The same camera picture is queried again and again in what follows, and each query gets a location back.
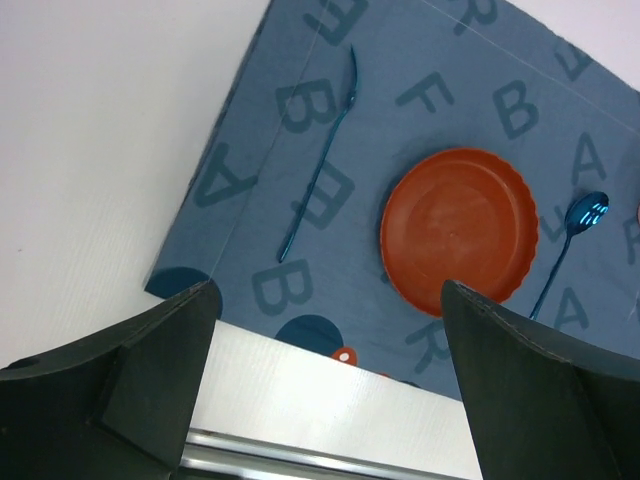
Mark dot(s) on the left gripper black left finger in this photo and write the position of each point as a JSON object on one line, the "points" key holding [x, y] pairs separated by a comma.
{"points": [[116, 404]]}

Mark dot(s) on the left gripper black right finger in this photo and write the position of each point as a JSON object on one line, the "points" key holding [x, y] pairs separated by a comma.
{"points": [[540, 404]]}

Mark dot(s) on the blue metal spoon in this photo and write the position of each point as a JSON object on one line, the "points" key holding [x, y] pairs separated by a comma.
{"points": [[582, 214]]}

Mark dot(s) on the red plastic plate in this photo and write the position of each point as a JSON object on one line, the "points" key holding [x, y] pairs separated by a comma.
{"points": [[461, 214]]}

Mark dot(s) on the blue letter-print placemat cloth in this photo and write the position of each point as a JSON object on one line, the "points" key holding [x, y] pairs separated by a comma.
{"points": [[432, 75]]}

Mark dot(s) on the blue metal fork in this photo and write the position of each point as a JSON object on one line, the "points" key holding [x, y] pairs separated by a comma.
{"points": [[349, 102]]}

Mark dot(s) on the aluminium rail frame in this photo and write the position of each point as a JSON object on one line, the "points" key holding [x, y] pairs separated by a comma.
{"points": [[209, 455]]}

